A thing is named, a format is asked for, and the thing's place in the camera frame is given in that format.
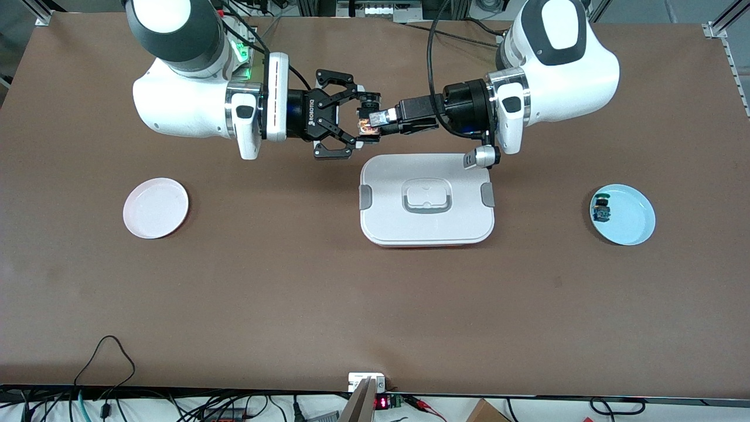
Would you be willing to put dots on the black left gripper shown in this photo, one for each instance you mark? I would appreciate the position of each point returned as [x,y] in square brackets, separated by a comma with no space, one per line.
[463,105]

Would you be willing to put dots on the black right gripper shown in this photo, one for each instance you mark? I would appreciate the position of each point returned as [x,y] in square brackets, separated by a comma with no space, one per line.
[306,114]

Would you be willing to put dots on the orange push button switch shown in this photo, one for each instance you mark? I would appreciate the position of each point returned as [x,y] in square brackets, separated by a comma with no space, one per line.
[368,124]

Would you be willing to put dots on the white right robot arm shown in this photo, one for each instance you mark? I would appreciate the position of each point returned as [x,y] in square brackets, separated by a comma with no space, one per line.
[176,105]

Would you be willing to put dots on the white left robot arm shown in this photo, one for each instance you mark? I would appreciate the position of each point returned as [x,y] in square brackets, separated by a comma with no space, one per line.
[562,76]

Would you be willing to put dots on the white lunch box grey clips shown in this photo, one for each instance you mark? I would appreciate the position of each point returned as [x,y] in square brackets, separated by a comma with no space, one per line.
[428,176]

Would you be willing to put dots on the brown cardboard box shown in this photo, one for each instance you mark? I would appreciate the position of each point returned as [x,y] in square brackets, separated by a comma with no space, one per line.
[483,413]

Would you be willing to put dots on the pink round plate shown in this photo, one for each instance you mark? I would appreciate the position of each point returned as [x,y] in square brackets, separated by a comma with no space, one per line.
[155,211]

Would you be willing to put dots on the light blue round plate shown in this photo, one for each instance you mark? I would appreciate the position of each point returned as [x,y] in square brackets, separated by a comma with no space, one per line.
[633,217]

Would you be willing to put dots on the red digit display module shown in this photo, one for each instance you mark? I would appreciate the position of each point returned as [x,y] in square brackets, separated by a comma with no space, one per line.
[382,402]

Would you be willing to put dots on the grey aluminium beam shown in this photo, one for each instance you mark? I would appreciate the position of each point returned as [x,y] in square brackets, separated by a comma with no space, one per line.
[360,407]

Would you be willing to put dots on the red clip test leads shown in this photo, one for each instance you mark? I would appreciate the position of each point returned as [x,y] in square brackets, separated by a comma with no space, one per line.
[419,402]

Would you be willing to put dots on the black power strip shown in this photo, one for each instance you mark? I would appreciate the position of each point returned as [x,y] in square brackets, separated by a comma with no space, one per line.
[222,416]

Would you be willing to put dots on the aluminium frame with white panel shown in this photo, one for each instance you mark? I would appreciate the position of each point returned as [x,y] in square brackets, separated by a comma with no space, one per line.
[381,10]

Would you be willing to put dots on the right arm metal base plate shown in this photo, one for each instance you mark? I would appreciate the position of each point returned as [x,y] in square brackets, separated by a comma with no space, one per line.
[253,32]

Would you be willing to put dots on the green push button switch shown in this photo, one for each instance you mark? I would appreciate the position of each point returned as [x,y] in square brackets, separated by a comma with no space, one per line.
[600,211]

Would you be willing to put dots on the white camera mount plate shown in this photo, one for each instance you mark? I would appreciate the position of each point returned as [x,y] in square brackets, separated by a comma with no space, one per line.
[357,381]

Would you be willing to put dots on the aluminium profile rail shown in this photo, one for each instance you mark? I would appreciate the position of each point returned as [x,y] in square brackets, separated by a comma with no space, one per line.
[42,20]
[716,29]

